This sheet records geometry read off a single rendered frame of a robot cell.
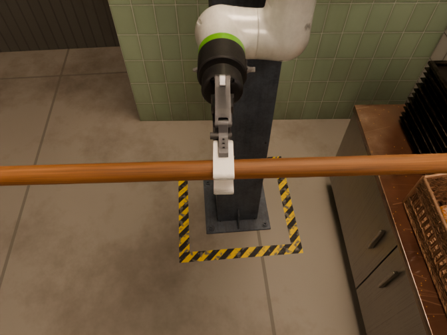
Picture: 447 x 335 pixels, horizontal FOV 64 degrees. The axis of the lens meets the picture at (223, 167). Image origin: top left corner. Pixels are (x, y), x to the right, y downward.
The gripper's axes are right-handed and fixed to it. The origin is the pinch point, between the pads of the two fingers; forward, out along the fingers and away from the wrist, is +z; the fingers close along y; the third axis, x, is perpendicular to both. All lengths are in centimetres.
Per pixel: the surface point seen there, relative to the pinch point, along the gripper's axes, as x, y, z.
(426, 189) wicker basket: -60, 45, -24
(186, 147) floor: 20, 118, -101
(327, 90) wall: -61, 94, -123
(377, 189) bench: -56, 64, -37
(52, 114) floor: 107, 118, -129
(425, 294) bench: -57, 59, 2
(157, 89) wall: 36, 92, -123
